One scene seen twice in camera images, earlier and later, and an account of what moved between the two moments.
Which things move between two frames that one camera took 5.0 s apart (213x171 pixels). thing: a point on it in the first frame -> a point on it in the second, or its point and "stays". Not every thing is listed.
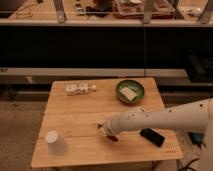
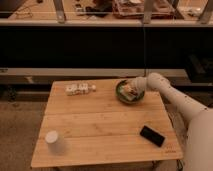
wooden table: x=69 y=135 stays
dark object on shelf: x=101 y=8 stays
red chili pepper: x=114 y=138 -> x=134 y=93
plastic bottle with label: x=79 y=89 stays
